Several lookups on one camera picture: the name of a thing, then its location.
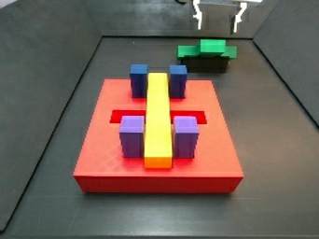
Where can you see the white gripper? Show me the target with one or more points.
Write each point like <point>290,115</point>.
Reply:
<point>243,6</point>

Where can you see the left purple block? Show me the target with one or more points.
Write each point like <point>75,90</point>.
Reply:
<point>186,133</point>

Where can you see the purple block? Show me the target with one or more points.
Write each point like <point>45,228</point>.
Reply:
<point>131,136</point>
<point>186,133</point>

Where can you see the green stepped block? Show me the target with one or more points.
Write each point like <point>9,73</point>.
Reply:
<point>207,47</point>

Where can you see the black angle fixture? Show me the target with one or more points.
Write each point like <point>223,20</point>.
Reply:
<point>204,64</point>

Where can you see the blue block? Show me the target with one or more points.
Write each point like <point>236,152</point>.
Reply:
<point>178,80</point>
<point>138,75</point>

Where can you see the red base board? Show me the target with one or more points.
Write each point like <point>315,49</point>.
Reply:
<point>104,171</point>

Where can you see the yellow long block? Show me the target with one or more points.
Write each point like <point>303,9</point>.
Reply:
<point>158,134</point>

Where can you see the right blue block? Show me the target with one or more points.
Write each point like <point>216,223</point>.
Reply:
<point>138,75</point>

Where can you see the right purple block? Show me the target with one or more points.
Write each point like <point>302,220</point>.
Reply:
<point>131,136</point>

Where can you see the left blue block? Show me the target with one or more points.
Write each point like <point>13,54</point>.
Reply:
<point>178,80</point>

